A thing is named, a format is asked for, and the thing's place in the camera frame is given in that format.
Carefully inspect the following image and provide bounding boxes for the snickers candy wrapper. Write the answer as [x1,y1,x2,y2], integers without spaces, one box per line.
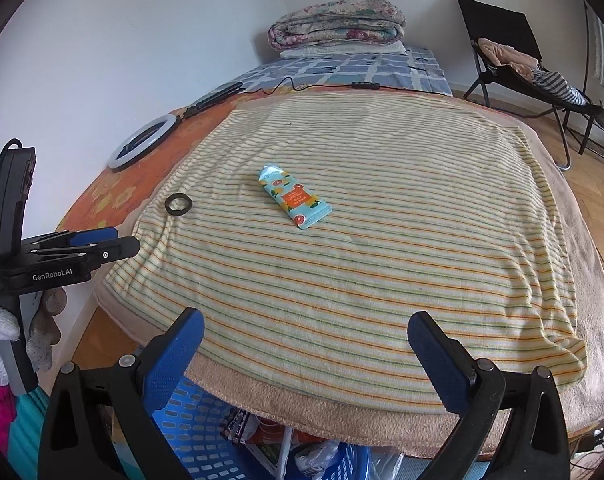
[222,408,260,444]

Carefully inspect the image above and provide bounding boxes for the red box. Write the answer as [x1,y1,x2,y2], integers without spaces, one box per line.
[242,415,323,462]

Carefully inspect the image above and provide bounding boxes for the teal orange hand cream tube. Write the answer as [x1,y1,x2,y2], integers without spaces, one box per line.
[259,165,332,230]

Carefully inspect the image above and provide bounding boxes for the left white gloved hand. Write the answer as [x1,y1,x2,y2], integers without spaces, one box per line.
[0,287,67,387]

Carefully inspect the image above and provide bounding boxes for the orange floral bed sheet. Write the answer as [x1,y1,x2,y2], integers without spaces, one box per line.
[60,89,486,230]

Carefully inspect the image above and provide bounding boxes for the blue plastic laundry basket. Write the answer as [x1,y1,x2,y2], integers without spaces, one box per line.
[151,376,370,480]

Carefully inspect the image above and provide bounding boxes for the beige towel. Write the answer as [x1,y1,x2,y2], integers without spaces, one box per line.
[94,90,604,461]

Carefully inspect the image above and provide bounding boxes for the yellow striped towel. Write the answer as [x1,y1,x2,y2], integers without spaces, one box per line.
[102,93,590,409]

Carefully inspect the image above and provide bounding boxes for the black clothes rack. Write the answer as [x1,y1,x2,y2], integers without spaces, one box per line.
[570,0,604,160]

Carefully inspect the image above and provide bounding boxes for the clothes on chair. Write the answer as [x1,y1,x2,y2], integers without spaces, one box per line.
[477,37,590,106]

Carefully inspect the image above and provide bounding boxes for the folded floral quilt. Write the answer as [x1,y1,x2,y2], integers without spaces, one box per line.
[267,0,406,52]

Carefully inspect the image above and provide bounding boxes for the black folding chair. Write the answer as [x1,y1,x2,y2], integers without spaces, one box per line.
[457,0,604,171]

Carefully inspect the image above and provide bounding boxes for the black hair tie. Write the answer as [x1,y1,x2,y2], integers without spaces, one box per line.
[164,192,194,218]

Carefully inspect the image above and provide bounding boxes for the white ring light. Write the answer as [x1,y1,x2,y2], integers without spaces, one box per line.
[108,114,180,171]

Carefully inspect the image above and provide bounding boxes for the black inline cable remote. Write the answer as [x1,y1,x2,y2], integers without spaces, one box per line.
[350,81,381,90]

